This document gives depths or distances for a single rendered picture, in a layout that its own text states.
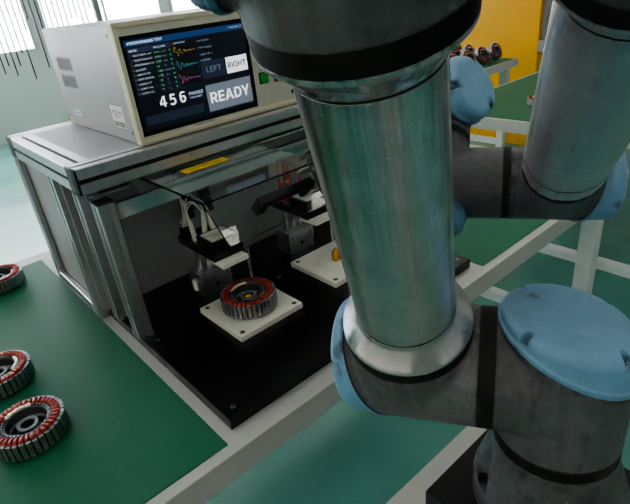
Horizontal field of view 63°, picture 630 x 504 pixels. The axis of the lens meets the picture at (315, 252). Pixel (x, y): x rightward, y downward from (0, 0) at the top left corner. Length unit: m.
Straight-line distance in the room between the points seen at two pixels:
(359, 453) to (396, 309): 1.41
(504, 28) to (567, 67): 4.20
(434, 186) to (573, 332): 0.22
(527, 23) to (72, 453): 4.10
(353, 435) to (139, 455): 1.07
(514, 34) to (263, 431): 3.99
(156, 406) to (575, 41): 0.80
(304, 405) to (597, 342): 0.52
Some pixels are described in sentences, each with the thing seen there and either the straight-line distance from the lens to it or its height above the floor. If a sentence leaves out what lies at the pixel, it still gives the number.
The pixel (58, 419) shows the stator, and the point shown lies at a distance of 0.94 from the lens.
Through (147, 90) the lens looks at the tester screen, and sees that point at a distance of 1.00.
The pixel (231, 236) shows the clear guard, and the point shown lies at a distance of 0.79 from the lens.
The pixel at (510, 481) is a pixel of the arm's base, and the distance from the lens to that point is 0.57.
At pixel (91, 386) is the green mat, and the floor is 0.75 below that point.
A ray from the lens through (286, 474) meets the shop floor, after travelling 1.76.
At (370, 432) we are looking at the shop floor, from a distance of 1.84.
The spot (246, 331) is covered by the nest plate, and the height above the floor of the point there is 0.78.
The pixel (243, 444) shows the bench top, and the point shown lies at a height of 0.75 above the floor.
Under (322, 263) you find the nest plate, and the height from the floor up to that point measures 0.78.
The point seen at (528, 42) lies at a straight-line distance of 4.46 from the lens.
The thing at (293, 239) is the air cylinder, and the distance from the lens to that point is 1.24.
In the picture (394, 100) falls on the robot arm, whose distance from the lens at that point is 0.26.
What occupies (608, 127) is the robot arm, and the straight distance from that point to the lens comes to 0.39.
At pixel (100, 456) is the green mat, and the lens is 0.89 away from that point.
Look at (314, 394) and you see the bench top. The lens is 0.88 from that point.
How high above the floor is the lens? 1.34
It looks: 27 degrees down
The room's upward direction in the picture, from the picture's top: 7 degrees counter-clockwise
